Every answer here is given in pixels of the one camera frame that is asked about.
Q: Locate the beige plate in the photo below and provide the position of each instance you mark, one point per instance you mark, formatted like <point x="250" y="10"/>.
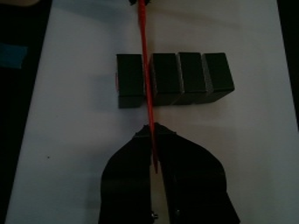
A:
<point x="17" y="2"/>

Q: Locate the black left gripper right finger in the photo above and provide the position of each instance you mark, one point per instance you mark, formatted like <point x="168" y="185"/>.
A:
<point x="193" y="183"/>

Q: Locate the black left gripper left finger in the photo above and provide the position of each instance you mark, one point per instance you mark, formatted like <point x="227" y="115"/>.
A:
<point x="124" y="180"/>

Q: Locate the blue tape strip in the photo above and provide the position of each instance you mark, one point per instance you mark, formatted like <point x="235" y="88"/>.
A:
<point x="12" y="56"/>

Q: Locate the white cutting board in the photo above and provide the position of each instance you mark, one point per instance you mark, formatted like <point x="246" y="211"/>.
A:
<point x="77" y="116"/>

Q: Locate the red toy knife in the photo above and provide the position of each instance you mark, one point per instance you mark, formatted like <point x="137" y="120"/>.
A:
<point x="145" y="73"/>

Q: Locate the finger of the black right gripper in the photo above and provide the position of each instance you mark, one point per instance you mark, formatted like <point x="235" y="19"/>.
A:
<point x="133" y="1"/>

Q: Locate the black toy sushi piece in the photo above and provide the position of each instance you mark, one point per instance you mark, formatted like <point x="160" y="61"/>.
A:
<point x="219" y="75"/>
<point x="192" y="75"/>
<point x="129" y="78"/>
<point x="165" y="78"/>

